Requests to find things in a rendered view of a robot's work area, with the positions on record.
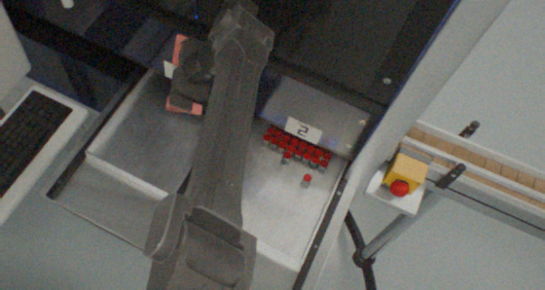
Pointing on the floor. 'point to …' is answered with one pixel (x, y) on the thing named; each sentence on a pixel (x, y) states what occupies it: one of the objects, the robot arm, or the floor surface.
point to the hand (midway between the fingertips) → (173, 85)
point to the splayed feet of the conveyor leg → (360, 251)
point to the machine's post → (430, 74)
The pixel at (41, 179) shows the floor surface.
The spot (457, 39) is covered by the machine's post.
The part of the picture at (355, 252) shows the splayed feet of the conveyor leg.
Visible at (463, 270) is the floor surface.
